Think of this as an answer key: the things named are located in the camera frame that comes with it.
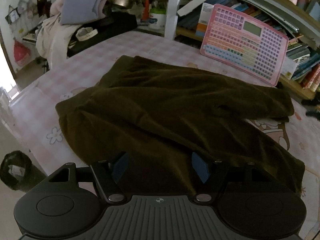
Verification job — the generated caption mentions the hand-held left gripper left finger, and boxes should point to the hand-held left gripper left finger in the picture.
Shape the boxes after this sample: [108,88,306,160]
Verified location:
[44,151,130,205]

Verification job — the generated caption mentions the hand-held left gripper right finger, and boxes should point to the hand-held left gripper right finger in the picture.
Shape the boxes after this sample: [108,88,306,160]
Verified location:
[191,151,275,203]

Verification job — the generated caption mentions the olive brown corduroy pants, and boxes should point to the olive brown corduroy pants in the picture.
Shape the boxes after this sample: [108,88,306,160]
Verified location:
[55,55,306,197]

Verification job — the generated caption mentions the black trash bin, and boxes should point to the black trash bin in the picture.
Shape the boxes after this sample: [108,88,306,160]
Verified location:
[0,151,47,193]

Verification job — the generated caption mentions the pink checkered cartoon desk mat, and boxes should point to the pink checkered cartoon desk mat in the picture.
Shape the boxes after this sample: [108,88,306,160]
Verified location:
[9,31,320,205]

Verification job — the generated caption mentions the pink keyboard learning board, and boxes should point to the pink keyboard learning board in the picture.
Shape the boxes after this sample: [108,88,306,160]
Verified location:
[199,4,289,87]

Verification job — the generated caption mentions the white card box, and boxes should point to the white card box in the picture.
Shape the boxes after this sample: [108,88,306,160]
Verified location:
[280,56,299,80]

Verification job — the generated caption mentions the white tape roll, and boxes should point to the white tape roll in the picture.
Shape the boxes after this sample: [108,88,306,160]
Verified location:
[76,27,98,41]

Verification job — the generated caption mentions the red thick dictionary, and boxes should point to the red thick dictionary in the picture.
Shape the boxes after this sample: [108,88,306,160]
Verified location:
[301,64,320,88]

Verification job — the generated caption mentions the row of books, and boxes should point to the row of books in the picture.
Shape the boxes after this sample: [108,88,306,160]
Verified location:
[176,0,320,93]

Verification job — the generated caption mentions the black bag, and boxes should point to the black bag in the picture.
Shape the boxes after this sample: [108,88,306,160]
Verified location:
[67,13,138,57]

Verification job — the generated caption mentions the white orange booklet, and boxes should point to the white orange booklet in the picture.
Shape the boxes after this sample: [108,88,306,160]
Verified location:
[196,2,215,38]

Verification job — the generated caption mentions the pink hanging bag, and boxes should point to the pink hanging bag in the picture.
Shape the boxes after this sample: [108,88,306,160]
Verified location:
[13,37,33,67]

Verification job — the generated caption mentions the white cover book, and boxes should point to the white cover book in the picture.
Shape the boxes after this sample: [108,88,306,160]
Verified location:
[177,0,217,16]

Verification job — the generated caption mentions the lavender folded cloth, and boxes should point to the lavender folded cloth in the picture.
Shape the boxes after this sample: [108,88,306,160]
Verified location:
[60,0,113,26]

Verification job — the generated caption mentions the white frame wooden bookshelf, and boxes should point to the white frame wooden bookshelf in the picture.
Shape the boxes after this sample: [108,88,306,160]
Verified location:
[164,0,320,100]

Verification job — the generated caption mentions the wall photo frame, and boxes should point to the wall photo frame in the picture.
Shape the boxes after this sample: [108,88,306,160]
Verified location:
[5,4,28,24]

